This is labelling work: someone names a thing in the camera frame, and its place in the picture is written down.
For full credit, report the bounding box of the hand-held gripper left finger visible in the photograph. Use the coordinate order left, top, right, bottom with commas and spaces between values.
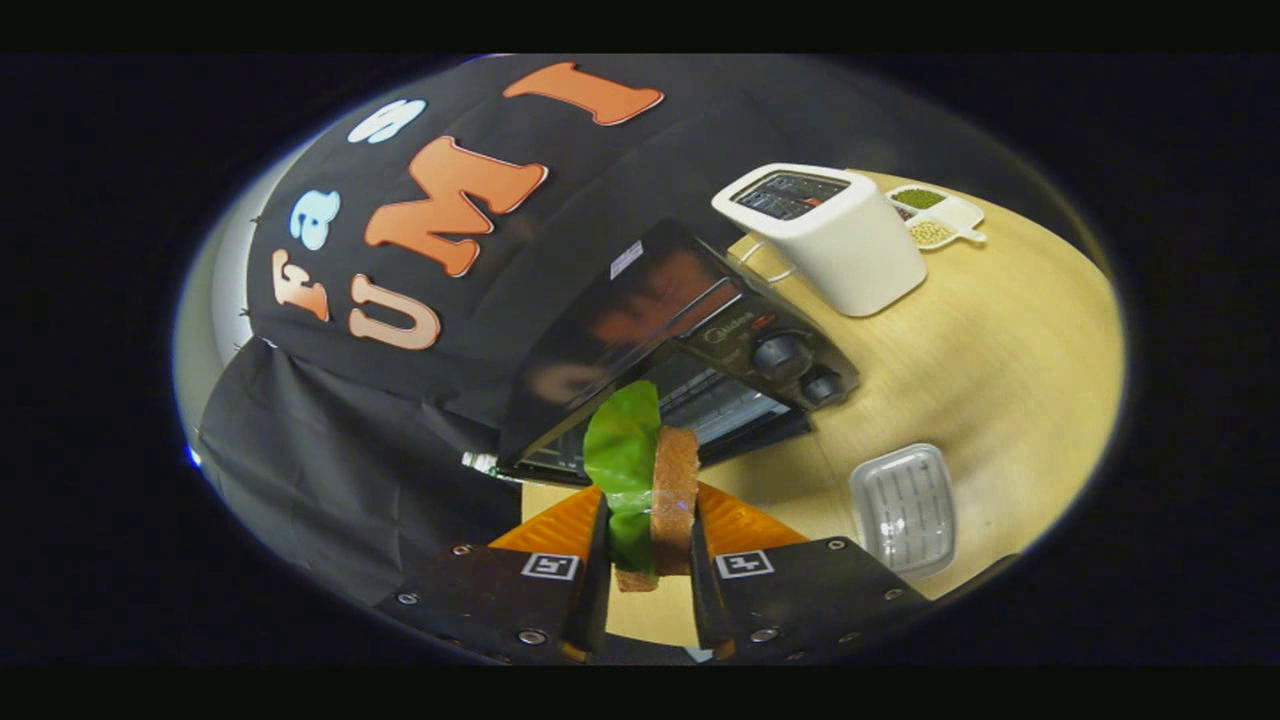
375, 487, 612, 664

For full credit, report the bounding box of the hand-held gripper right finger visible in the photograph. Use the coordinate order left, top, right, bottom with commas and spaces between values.
690, 482, 933, 664

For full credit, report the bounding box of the lettuce sandwich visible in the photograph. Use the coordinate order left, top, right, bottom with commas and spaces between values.
583, 380, 701, 593

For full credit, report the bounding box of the black toaster oven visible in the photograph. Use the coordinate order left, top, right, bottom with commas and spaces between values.
497, 220, 861, 488

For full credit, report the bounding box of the white pop-up toaster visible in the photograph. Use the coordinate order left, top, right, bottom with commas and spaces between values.
712, 163, 928, 318

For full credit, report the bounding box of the white ribbed plastic tray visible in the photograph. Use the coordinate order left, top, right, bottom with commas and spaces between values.
850, 443, 958, 582

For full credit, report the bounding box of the black backdrop cloth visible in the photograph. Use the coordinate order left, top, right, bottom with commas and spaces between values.
195, 55, 1011, 611

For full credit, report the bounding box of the white divided dish with beans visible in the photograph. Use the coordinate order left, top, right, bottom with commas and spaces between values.
885, 185, 988, 251

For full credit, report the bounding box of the white toaster cable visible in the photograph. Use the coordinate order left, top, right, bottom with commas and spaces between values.
738, 238, 797, 285

